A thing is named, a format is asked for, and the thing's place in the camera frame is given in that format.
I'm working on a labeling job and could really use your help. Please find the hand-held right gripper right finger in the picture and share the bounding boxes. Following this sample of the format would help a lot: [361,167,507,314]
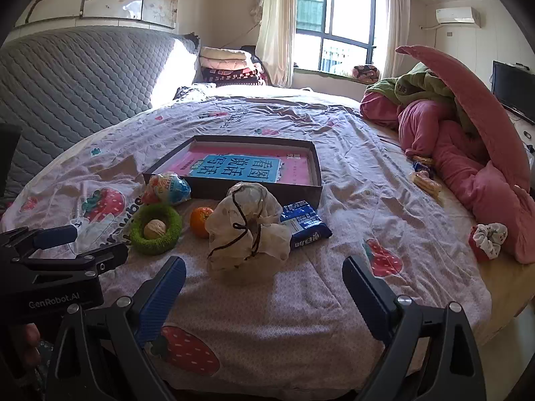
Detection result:
[341,255,488,401]

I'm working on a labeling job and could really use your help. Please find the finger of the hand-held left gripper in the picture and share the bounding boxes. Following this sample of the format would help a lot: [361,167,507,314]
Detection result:
[12,242,129,278]
[0,225,79,262]

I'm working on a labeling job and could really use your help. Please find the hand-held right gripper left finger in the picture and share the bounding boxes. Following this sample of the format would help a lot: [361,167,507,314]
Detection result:
[45,255,187,401]

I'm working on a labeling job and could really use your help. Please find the green fuzzy ring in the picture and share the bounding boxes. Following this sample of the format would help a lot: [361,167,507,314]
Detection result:
[129,203,183,255]

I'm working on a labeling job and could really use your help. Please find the walnut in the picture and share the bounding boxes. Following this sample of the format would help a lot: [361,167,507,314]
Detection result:
[144,219,168,240]

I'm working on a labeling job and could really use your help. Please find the mandarin orange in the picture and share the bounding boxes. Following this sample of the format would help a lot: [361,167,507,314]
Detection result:
[190,206,215,239]

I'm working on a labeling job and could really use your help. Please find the blue cookie packet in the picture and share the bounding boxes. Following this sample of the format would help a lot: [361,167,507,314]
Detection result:
[279,200,333,251]

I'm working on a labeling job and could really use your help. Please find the blue white snack bag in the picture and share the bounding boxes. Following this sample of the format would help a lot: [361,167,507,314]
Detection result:
[140,172,192,206]

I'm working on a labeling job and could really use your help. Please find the cream drawstring pouch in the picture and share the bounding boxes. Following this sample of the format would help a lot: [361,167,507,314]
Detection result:
[204,181,292,282]

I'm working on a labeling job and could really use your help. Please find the shallow brown cardboard box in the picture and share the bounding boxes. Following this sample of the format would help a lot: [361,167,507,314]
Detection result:
[143,135,323,210]

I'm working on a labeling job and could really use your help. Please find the person's left hand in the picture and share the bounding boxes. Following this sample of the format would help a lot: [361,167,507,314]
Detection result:
[17,322,41,370]

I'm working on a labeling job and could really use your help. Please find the strawberry print bed sheet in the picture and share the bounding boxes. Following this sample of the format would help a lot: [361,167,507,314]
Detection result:
[0,86,494,385]

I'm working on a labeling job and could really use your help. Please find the red white floral cloth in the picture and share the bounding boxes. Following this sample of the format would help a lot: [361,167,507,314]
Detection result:
[468,222,508,263]

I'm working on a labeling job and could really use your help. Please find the small blue wrapped snack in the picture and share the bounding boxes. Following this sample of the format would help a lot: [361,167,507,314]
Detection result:
[412,155,436,173]

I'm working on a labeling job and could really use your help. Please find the grey quilted headboard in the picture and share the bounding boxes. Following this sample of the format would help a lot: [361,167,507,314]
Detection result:
[0,25,201,210]

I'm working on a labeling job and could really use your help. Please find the pink book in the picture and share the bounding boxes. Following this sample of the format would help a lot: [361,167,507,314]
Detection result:
[159,142,314,186]

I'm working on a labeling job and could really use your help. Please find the pink quilt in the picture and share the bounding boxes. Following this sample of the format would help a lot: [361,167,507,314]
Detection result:
[360,45,535,265]

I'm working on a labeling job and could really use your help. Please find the dark patterned cloth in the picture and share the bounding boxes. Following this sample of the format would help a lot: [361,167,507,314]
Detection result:
[173,84,218,101]

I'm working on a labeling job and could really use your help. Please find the green blanket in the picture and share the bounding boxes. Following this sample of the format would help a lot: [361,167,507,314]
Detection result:
[365,62,473,134]

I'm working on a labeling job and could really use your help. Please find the patterned window sill cushion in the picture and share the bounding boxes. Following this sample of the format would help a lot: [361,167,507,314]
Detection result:
[352,64,381,84]

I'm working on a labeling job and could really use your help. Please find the stack of folded blankets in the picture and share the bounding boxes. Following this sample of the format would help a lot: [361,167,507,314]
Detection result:
[198,46,268,86]

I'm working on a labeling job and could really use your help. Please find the black television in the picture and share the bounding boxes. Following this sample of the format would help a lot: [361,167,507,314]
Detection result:
[491,60,535,124]

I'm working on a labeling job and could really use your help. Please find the sheer white curtain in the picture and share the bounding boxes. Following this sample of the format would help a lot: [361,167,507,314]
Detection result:
[382,0,412,80]

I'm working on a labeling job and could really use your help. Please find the dark framed window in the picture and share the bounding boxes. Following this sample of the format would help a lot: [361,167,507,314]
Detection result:
[295,0,387,78]

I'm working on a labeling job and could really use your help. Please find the cream curtain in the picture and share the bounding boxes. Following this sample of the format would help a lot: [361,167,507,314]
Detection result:
[255,0,299,88]

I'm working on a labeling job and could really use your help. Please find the white air conditioner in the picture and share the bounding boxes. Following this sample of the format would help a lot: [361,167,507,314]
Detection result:
[435,6,481,28]

